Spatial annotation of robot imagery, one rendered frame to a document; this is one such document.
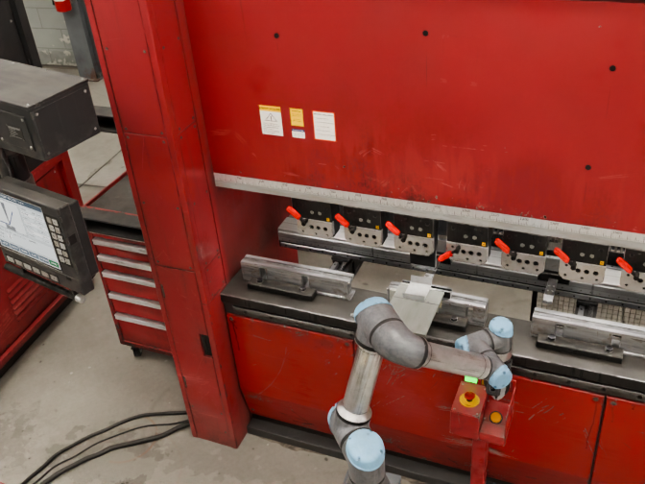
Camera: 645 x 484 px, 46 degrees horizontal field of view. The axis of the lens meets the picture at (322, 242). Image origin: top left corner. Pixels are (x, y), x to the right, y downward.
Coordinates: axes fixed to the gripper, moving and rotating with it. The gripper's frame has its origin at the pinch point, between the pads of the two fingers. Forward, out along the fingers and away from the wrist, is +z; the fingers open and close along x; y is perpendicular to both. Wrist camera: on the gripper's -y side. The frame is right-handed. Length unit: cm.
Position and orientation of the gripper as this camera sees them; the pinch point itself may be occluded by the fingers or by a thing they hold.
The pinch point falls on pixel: (496, 399)
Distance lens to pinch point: 279.0
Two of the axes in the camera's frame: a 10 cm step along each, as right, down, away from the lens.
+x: -9.2, -1.6, 3.6
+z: 1.1, 7.8, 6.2
